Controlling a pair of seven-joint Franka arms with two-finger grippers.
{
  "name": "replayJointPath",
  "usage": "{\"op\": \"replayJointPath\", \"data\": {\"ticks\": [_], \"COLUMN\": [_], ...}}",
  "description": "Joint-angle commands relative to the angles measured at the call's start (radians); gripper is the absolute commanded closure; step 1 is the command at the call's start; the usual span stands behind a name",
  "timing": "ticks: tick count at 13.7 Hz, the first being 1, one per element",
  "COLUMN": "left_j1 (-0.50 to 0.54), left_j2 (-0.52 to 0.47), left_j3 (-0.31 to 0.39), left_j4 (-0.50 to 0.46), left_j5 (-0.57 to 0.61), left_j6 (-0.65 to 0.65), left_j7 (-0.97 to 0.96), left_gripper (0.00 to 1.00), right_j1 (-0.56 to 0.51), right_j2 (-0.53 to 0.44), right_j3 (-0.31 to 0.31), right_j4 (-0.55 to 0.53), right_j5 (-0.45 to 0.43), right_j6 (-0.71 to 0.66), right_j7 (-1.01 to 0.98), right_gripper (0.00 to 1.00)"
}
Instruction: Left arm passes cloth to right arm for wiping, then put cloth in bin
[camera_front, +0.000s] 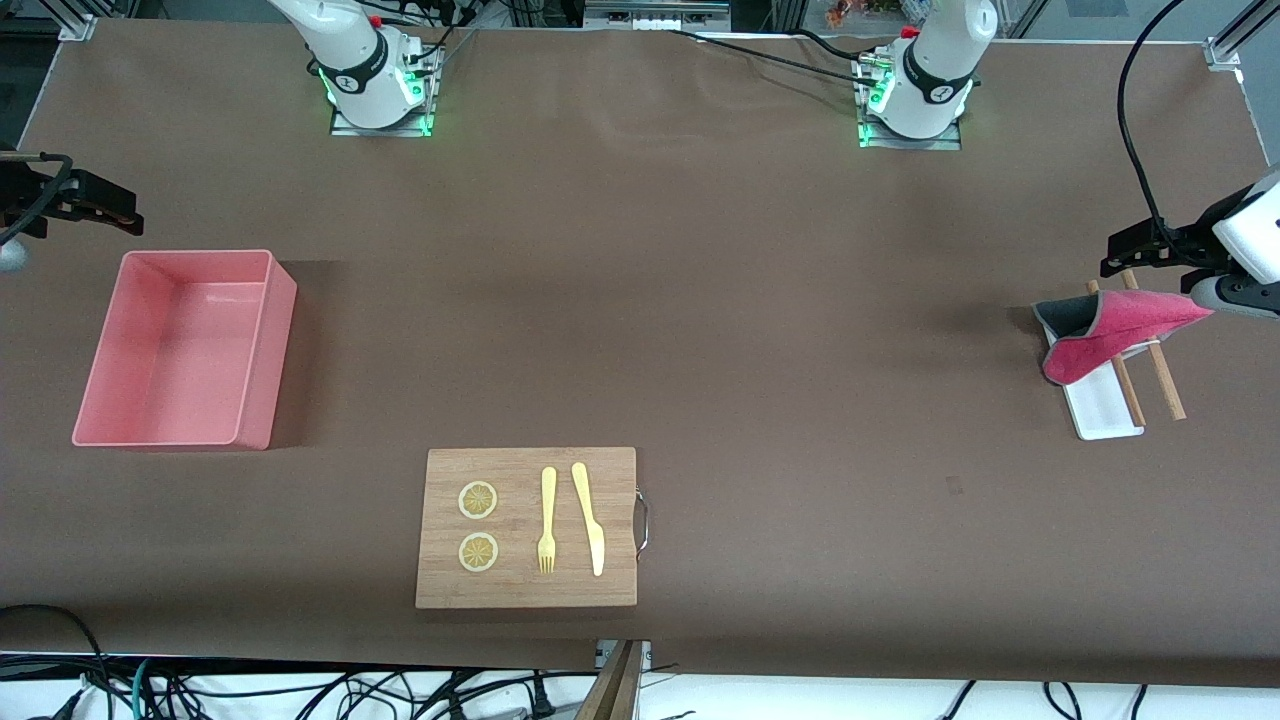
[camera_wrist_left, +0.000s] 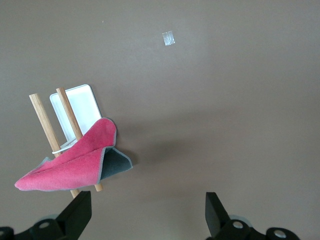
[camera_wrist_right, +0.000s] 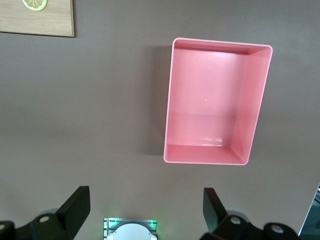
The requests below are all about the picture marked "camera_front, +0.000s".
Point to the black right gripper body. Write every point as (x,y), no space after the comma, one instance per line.
(22,190)

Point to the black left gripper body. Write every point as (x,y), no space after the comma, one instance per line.
(1200,233)

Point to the pink and grey cloth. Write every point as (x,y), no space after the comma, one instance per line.
(1110,335)

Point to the wooden stick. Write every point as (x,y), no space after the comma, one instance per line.
(1168,385)
(1130,395)

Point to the pink plastic bin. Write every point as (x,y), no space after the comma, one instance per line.
(160,350)

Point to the white rectangular tray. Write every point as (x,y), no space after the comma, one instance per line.
(1100,405)

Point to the lemon slice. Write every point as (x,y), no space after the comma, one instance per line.
(478,500)
(478,552)

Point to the yellow fork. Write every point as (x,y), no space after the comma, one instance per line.
(547,510)

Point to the grey power strip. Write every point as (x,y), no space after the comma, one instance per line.
(655,12)

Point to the wooden cutting board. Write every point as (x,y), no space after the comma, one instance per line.
(525,590)

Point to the yellow knife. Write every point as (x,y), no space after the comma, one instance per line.
(590,520)

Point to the black power plug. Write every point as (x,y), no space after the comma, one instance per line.
(540,705)

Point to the wooden beam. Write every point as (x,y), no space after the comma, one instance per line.
(615,690)

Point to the aluminium frame profile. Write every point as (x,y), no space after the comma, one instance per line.
(78,22)
(1240,35)

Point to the metal bracket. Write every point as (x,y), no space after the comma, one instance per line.
(645,655)

